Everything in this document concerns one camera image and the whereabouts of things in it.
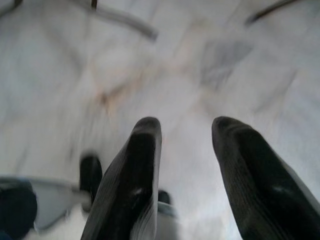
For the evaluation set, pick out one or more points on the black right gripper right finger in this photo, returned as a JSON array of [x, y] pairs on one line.
[[260, 190]]

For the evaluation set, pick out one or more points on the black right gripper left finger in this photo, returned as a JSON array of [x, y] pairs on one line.
[[130, 185]]

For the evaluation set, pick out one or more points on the small marble folding table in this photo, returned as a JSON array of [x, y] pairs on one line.
[[270, 8]]

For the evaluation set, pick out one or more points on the large marble folding table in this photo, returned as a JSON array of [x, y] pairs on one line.
[[130, 21]]

